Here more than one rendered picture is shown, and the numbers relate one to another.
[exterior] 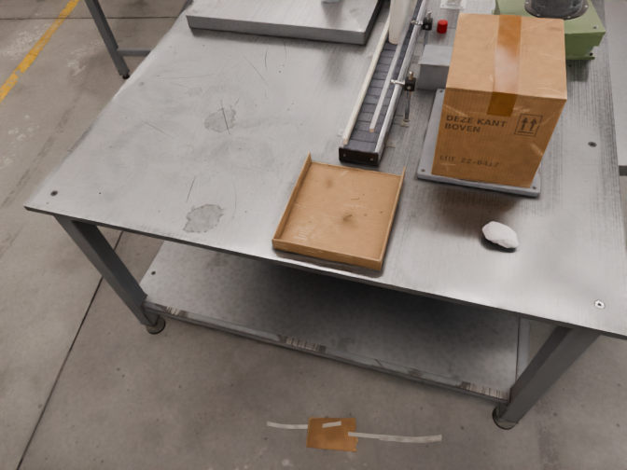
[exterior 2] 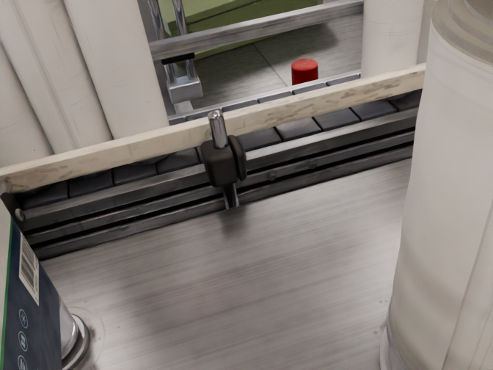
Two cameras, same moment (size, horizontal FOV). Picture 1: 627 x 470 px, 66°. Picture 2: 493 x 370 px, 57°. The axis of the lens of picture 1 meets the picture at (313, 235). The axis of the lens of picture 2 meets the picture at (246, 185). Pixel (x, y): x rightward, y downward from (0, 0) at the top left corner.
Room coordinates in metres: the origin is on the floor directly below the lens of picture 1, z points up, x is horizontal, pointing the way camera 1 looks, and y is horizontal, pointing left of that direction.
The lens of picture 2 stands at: (1.86, -0.14, 1.11)
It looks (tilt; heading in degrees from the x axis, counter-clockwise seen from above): 39 degrees down; 237
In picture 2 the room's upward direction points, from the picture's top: 9 degrees counter-clockwise
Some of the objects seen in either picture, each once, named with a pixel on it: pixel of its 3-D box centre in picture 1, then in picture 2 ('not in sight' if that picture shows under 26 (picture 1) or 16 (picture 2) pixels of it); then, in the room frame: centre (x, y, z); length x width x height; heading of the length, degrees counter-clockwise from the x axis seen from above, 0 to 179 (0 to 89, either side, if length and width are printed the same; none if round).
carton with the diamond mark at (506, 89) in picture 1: (494, 100); not in sight; (0.92, -0.48, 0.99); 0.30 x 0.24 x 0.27; 159
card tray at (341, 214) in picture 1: (341, 206); not in sight; (0.76, -0.08, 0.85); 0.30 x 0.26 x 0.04; 157
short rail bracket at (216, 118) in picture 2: not in sight; (227, 175); (1.72, -0.39, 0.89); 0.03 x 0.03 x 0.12; 67
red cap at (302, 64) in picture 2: (442, 26); (304, 75); (1.50, -0.53, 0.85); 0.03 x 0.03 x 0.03
